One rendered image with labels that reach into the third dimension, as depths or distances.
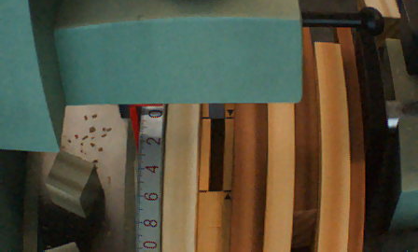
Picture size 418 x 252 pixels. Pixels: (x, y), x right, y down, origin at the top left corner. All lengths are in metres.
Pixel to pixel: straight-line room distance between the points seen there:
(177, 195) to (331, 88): 0.11
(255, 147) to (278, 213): 0.06
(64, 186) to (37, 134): 0.21
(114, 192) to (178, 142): 0.17
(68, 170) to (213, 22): 0.27
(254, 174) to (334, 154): 0.05
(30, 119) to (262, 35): 0.14
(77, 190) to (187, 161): 0.16
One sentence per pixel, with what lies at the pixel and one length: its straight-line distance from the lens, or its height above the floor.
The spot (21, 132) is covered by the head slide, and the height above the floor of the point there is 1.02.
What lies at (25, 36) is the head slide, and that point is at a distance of 0.41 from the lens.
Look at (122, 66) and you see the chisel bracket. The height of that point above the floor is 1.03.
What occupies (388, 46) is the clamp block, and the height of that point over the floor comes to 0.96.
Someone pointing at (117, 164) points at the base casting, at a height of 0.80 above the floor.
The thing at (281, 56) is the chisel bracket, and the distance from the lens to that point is 0.47.
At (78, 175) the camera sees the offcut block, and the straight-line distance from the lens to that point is 0.68.
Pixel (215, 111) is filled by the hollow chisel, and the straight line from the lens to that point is 0.55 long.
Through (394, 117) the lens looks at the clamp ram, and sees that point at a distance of 0.55.
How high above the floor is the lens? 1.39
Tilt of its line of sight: 52 degrees down
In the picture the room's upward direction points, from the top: 5 degrees counter-clockwise
